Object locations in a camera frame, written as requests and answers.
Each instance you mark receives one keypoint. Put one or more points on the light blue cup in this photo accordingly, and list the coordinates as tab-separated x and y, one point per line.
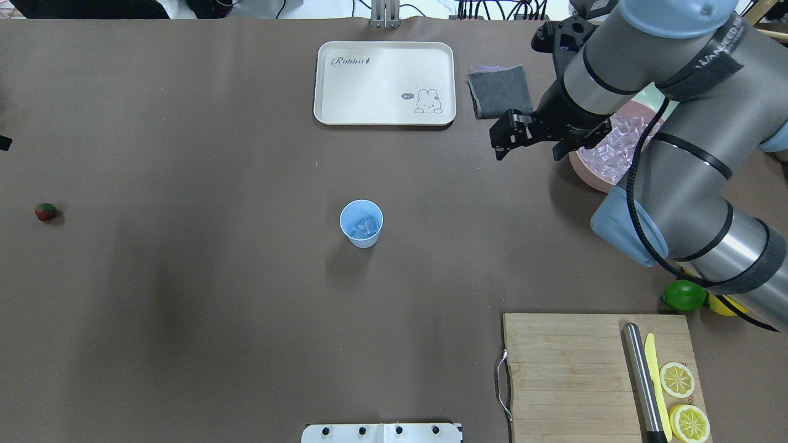
355	210

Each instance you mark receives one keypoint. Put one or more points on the grey folded cloth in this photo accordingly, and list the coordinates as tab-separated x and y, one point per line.
496	89

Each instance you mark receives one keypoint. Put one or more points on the pink bowl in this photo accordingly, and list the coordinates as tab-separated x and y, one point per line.
606	164

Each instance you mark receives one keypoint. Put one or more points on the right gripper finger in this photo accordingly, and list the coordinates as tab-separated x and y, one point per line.
563	148
509	132

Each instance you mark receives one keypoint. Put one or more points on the red strawberry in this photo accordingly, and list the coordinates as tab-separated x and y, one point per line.
45	212

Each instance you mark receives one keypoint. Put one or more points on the knife with metal handle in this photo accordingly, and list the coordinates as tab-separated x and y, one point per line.
643	384

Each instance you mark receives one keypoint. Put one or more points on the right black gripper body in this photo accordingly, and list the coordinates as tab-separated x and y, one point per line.
565	112

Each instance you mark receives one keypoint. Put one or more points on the lemon half slice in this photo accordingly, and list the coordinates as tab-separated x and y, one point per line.
677	380
689	423

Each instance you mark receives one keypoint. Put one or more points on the wooden cutting board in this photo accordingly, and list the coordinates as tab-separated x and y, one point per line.
569	376

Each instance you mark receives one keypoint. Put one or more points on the green lime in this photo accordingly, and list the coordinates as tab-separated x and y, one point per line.
684	295

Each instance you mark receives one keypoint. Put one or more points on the mint green bowl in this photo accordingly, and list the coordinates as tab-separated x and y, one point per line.
650	97

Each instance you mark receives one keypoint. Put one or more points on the cream rabbit tray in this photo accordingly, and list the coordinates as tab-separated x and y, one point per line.
385	83

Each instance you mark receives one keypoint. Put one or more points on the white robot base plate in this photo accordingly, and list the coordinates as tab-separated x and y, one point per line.
383	432

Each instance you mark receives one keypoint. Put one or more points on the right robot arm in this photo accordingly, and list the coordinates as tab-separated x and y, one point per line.
728	81

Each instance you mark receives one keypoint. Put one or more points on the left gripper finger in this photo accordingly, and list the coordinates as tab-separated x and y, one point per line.
5	143

